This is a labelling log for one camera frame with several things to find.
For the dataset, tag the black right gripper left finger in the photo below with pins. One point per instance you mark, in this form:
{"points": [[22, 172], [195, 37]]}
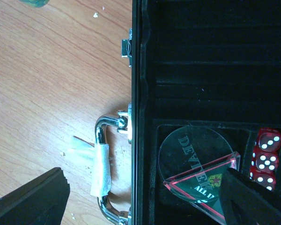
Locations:
{"points": [[42, 201]]}

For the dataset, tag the black poker set case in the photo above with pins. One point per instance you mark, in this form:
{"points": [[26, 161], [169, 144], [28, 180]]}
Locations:
{"points": [[200, 63]]}

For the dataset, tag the triangular all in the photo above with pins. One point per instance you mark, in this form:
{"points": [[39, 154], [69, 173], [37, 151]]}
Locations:
{"points": [[200, 186]]}

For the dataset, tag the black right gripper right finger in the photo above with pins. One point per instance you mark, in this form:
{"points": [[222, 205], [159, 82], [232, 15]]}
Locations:
{"points": [[245, 202]]}

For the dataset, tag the red die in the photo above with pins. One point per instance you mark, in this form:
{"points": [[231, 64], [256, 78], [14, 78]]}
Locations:
{"points": [[266, 179], [269, 139], [264, 161]]}

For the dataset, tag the green 20 chip stack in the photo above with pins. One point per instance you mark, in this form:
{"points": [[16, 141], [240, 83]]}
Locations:
{"points": [[35, 3]]}

